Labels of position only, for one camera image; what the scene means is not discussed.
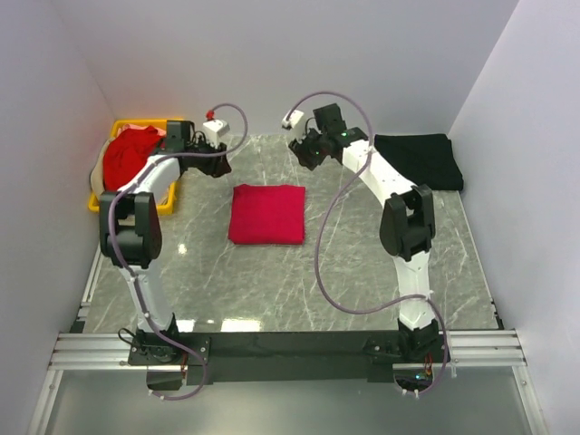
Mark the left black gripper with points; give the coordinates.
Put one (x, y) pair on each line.
(218, 167)

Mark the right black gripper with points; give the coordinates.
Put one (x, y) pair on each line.
(298, 149)

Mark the crimson red t shirt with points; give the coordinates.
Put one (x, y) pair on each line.
(267, 215)

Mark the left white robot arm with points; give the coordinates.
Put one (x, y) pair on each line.
(131, 237)

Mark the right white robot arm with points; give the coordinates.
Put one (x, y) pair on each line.
(407, 225)

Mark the dark red t shirt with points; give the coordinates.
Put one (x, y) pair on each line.
(128, 153)

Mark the beige cloth in basket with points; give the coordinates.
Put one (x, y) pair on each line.
(96, 176)

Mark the folded black t shirt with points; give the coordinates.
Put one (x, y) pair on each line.
(423, 159)

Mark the yellow plastic basket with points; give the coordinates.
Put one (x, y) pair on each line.
(165, 205)

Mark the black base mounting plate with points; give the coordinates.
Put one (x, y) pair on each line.
(287, 356)

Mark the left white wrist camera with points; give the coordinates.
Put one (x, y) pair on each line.
(214, 130)

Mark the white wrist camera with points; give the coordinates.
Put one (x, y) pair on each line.
(214, 130)
(293, 121)

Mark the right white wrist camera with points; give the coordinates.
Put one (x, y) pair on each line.
(293, 121)

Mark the aluminium frame rail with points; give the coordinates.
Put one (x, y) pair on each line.
(104, 351)

